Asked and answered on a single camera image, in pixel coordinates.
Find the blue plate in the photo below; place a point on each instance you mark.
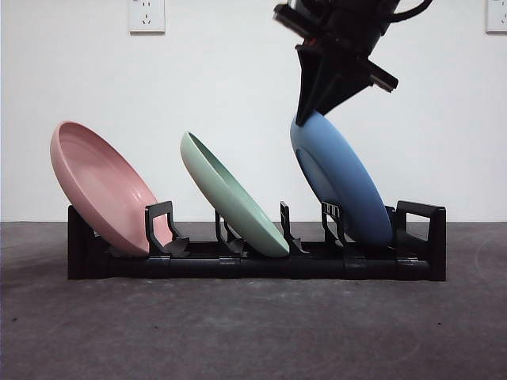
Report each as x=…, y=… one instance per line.
x=340, y=170

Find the white wall socket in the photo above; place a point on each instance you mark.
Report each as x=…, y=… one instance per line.
x=497, y=16
x=146, y=16

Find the pink plate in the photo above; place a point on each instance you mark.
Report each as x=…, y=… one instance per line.
x=99, y=178

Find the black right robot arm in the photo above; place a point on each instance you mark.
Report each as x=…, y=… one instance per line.
x=360, y=20

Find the black plate rack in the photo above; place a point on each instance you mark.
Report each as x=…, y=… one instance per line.
x=277, y=269

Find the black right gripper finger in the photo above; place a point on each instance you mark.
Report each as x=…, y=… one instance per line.
x=308, y=87
x=336, y=85

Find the green plate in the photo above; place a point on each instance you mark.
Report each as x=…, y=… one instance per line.
x=229, y=198

